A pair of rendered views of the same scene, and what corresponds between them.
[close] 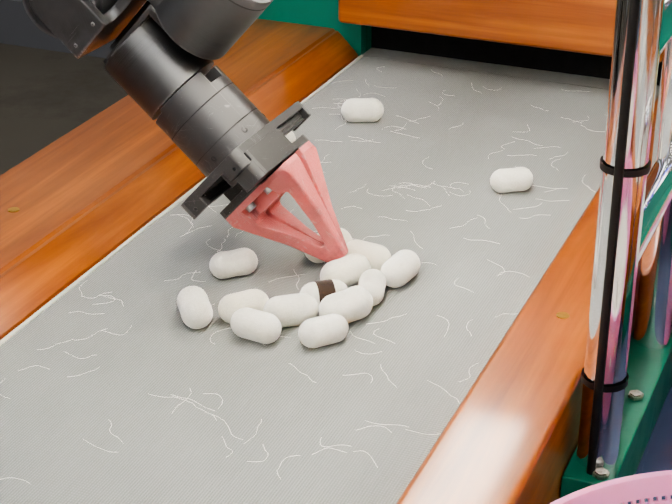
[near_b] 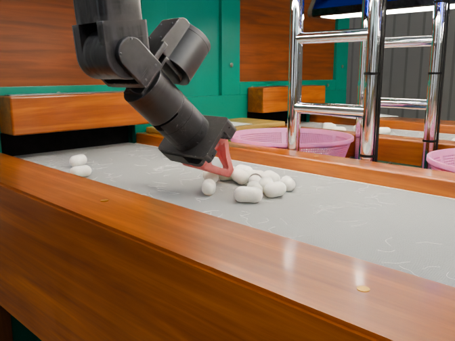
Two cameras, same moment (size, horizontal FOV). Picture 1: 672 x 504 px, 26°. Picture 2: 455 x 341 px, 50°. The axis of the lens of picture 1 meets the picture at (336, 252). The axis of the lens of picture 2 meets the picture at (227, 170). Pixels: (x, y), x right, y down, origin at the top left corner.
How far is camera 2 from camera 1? 95 cm
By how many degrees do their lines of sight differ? 65
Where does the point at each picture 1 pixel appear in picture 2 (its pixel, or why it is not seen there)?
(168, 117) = (182, 115)
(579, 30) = (121, 116)
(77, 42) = (146, 77)
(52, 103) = not seen: outside the picture
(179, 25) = (188, 63)
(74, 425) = (337, 226)
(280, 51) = not seen: outside the picture
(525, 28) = (101, 120)
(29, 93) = not seen: outside the picture
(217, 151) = (203, 128)
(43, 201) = (103, 195)
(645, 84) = (382, 41)
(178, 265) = (185, 199)
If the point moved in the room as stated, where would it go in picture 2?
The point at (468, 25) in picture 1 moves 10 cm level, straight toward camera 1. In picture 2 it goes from (78, 123) to (118, 126)
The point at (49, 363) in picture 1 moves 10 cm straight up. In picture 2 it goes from (268, 226) to (269, 134)
